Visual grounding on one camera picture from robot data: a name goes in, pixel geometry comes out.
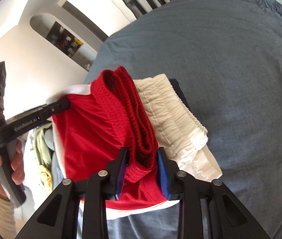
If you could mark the white folded pants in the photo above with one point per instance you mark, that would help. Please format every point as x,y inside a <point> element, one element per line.
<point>170,119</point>

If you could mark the person's left hand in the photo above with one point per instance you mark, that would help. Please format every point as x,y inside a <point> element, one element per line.
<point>17,164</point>

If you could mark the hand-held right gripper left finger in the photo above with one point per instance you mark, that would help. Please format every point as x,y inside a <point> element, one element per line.
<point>121,179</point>

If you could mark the red shorts with white stripes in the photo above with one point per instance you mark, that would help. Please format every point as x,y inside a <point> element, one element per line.
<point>86,139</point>

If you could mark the navy folded pants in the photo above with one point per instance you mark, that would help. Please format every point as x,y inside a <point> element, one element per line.
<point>179,89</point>

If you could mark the olive green garment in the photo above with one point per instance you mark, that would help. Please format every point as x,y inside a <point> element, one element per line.
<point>42,144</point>

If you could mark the arched alcove shelf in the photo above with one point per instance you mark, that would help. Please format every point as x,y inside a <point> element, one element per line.
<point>63,37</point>

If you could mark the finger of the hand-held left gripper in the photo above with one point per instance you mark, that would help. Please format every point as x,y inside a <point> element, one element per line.
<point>58,106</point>

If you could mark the grey bed blanket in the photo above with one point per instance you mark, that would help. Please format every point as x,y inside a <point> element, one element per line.
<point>230,79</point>

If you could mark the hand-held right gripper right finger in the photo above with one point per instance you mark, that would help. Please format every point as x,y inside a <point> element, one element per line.
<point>162,179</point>

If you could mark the yellow garment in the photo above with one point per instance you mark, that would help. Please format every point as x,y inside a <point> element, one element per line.
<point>44,179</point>

